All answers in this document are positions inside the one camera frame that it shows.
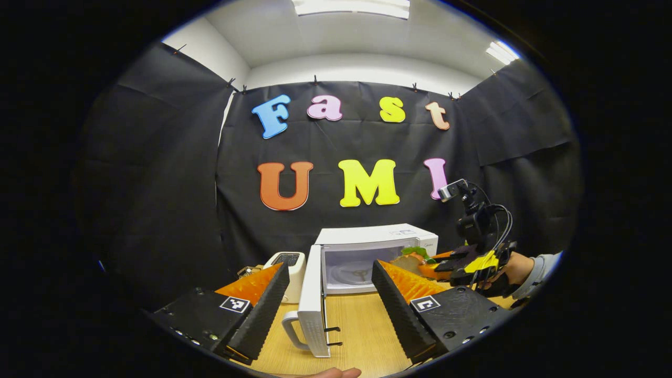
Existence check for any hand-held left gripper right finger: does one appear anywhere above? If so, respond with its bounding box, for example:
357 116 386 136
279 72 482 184
371 259 518 364

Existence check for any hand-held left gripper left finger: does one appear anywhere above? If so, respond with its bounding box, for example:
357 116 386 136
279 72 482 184
150 261 290 365

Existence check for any white microwave oven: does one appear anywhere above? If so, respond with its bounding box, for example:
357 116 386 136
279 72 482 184
282 224 439 359

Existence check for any white toaster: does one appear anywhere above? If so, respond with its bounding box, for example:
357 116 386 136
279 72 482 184
262 251 306 304

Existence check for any black backdrop cloth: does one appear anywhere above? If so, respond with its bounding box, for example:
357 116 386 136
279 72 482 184
73 42 582 310

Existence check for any small ceiling light panel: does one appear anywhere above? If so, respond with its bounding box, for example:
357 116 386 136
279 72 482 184
486 40 520 66

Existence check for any large ceiling light panel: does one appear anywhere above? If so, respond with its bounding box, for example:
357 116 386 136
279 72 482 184
291 0 410 20

